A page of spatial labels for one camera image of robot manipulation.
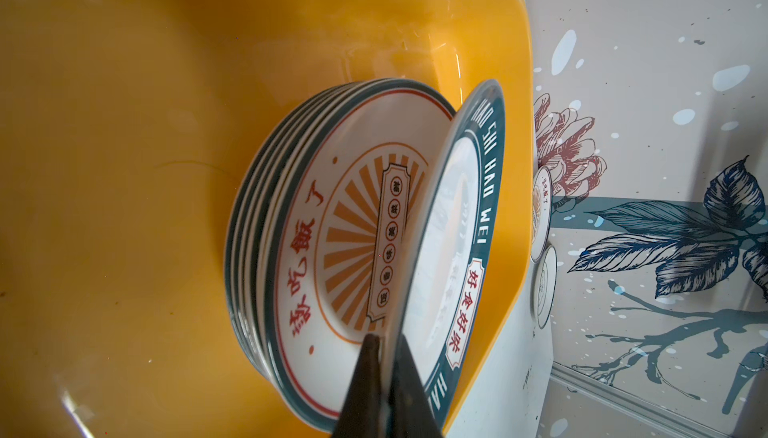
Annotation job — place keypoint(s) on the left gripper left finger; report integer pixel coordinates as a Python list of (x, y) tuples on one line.
[(359, 416)]

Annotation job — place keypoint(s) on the green rim plate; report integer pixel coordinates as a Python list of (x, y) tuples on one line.
[(450, 245)]

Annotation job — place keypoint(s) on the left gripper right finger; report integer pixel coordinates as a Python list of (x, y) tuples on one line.
[(410, 413)]

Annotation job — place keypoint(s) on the yellow plastic bin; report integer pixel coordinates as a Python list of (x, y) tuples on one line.
[(126, 129)]

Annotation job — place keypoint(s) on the white black motif plate back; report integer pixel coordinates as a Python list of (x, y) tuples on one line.
[(544, 287)]

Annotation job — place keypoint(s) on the orange sunburst plate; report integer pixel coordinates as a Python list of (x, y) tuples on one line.
[(250, 213), (337, 233), (541, 213)]

